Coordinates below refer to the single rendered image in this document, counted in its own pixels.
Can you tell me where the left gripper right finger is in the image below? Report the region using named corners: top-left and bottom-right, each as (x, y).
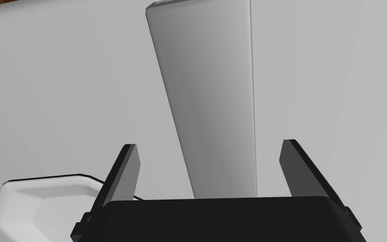
top-left (279, 139), bottom-right (346, 206)

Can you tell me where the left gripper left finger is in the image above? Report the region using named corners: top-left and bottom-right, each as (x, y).
top-left (90, 144), bottom-right (141, 213)

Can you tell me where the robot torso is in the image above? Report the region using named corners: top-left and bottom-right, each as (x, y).
top-left (0, 174), bottom-right (144, 242)

